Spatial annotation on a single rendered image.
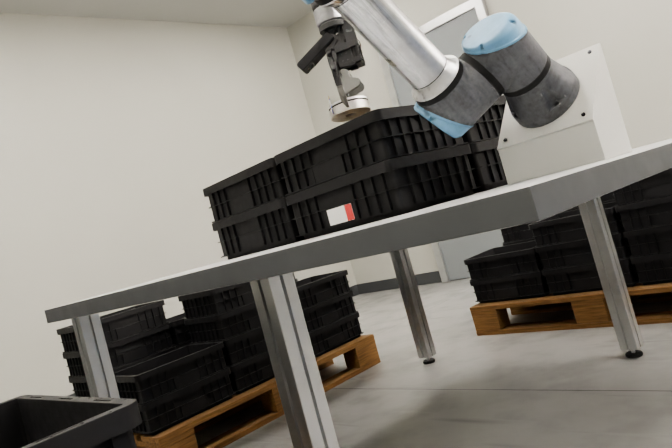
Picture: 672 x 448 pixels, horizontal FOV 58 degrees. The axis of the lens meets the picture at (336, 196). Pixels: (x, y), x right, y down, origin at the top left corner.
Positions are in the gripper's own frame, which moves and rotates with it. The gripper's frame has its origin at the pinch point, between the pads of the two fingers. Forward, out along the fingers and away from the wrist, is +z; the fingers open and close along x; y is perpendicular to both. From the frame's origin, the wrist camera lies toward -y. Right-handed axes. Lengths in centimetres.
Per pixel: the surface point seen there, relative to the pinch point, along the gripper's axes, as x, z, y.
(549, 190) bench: -76, 32, 29
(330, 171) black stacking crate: -8.9, 15.9, -6.5
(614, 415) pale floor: 33, 100, 45
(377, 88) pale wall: 396, -84, -17
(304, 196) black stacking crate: -2.1, 19.4, -15.7
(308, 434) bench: -42, 64, -17
